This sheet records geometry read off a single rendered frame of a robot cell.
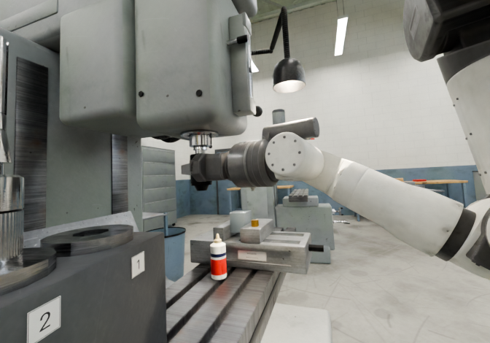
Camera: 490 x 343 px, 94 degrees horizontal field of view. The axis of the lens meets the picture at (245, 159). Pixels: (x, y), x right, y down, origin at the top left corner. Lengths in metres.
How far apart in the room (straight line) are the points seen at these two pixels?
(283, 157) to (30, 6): 0.74
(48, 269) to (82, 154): 0.55
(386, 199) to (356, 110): 6.90
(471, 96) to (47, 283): 0.44
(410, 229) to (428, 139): 7.12
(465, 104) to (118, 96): 0.54
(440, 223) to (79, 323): 0.35
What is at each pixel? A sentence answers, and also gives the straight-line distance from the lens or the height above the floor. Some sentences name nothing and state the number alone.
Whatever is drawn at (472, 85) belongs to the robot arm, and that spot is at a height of 1.30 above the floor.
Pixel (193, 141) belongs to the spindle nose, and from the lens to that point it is 0.51.
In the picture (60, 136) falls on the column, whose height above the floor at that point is 1.33.
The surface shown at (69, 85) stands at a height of 1.42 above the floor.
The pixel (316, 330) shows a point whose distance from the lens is 0.63.
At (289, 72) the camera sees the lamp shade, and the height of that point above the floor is 1.42.
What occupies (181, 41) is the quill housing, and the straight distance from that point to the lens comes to 0.50.
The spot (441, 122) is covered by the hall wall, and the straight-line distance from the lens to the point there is 7.60.
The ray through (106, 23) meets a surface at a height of 1.53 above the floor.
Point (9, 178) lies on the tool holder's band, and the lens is 0.25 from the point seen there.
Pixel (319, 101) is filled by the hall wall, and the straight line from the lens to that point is 7.26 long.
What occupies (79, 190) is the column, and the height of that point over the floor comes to 1.19.
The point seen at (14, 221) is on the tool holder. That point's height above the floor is 1.18.
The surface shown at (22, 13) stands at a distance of 0.88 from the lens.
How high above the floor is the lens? 1.21
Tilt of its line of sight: 4 degrees up
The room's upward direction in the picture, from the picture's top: 3 degrees counter-clockwise
